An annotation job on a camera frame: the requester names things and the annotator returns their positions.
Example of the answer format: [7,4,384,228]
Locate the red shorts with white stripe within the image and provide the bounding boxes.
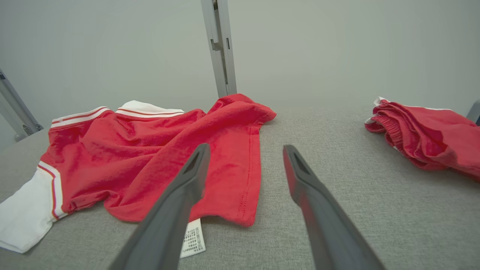
[364,96,480,183]

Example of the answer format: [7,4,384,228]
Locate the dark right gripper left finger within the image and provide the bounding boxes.
[109,143,211,270]

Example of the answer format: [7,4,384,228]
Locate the grey aluminium post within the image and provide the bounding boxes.
[466,99,480,126]
[0,69,44,142]
[200,0,237,99]

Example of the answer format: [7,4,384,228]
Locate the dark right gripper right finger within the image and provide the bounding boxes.
[282,145,387,270]

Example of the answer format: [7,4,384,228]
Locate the red basketball jersey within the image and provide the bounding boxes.
[0,94,277,259]

